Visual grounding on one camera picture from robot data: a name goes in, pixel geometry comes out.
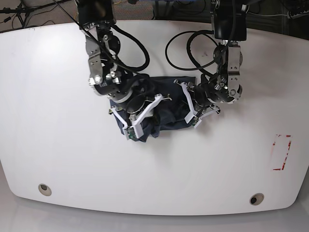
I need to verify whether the red tape rectangle marking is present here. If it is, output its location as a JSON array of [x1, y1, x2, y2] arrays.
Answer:
[[270, 134, 293, 171]]

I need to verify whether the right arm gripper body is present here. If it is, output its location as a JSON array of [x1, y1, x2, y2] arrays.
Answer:
[[108, 94, 172, 135]]

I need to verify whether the table cable grommet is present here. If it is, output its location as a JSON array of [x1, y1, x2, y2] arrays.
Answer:
[[38, 184, 52, 197], [250, 193, 264, 206]]

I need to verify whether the white power strip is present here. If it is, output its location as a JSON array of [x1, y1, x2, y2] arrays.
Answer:
[[287, 5, 309, 19]]

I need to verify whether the black tripod stand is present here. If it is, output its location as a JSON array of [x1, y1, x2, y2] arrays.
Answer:
[[0, 0, 75, 27]]

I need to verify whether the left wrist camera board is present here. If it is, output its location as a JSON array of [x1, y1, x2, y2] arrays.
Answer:
[[190, 117, 201, 128]]

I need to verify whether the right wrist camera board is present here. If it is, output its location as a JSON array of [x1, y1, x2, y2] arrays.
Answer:
[[124, 127, 138, 142]]

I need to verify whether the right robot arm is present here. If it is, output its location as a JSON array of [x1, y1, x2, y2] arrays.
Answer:
[[73, 0, 176, 140]]

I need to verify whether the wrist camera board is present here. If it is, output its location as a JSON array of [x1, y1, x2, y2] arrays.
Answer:
[[190, 117, 201, 128], [124, 127, 138, 142]]

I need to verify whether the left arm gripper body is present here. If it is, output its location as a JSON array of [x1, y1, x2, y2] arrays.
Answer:
[[174, 79, 221, 123]]

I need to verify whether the left table cable grommet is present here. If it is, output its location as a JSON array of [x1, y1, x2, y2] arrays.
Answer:
[[38, 184, 52, 197]]

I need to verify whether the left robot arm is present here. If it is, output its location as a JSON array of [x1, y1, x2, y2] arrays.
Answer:
[[174, 0, 250, 127]]

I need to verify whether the right table cable grommet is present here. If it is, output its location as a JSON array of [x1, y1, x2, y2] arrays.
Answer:
[[250, 193, 264, 206]]

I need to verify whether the dark blue printed T-shirt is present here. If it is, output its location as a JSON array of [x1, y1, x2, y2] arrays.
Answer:
[[110, 76, 196, 143]]

